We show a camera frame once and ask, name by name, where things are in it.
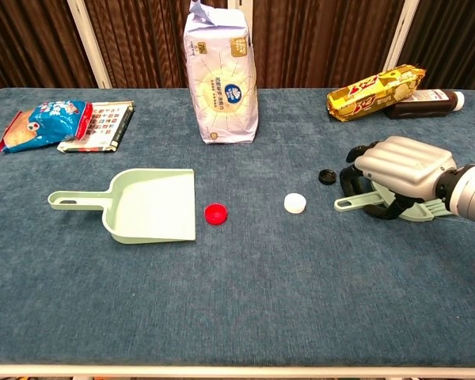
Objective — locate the gold biscuit package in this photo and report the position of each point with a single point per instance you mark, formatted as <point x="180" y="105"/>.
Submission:
<point x="372" y="95"/>

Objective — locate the white printed flat packet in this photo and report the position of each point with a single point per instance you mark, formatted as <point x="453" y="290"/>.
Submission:
<point x="107" y="126"/>

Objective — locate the white frame post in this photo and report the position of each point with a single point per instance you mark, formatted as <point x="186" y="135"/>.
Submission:
<point x="89" y="43"/>
<point x="401" y="31"/>

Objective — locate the small green hand broom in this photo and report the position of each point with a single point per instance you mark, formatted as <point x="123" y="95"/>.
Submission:
<point x="352" y="202"/>

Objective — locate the red bottle cap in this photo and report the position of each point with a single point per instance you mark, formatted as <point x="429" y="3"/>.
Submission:
<point x="216" y="213"/>

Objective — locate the blue snack bag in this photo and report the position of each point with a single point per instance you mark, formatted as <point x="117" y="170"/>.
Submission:
<point x="39" y="126"/>

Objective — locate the brown pleated curtain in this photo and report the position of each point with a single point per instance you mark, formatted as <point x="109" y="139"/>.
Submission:
<point x="142" y="39"/>
<point x="455" y="39"/>
<point x="27" y="39"/>
<point x="320" y="39"/>

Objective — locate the green plastic dustpan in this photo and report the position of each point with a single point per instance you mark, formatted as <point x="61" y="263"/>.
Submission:
<point x="150" y="206"/>

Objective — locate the blue fabric table cover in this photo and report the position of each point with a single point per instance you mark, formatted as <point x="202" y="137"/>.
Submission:
<point x="237" y="285"/>

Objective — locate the white bottle cap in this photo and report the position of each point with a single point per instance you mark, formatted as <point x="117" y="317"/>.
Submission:
<point x="295" y="203"/>

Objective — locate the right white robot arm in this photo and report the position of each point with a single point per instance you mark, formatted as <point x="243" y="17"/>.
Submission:
<point x="471" y="190"/>

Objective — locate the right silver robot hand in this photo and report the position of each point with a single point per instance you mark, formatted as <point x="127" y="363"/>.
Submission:
<point x="407" y="162"/>

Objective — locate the black bottle cap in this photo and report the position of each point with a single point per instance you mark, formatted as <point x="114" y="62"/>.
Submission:
<point x="327" y="176"/>

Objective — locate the dark brown bottle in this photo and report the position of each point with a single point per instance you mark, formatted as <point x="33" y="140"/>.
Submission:
<point x="427" y="105"/>

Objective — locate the white paper bag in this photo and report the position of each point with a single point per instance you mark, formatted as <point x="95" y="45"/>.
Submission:
<point x="221" y="87"/>

